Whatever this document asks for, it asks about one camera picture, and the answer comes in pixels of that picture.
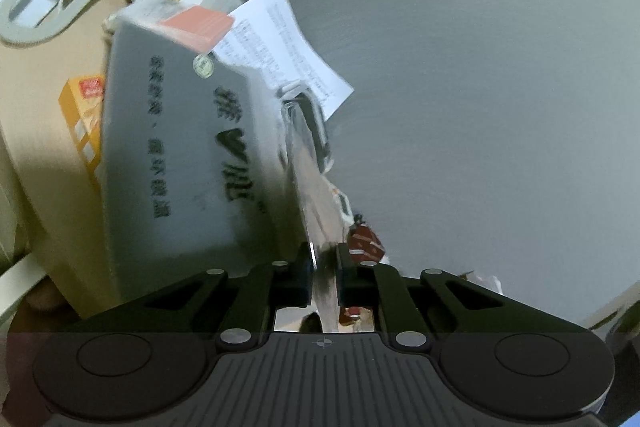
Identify white printed paper sheet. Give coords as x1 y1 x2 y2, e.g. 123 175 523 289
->
214 0 354 119

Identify orange small box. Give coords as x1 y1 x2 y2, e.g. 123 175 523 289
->
58 75 105 192

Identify grey printed mailer bag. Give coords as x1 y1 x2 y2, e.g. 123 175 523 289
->
101 20 304 301

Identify red snack wrappers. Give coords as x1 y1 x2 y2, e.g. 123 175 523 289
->
338 213 386 329

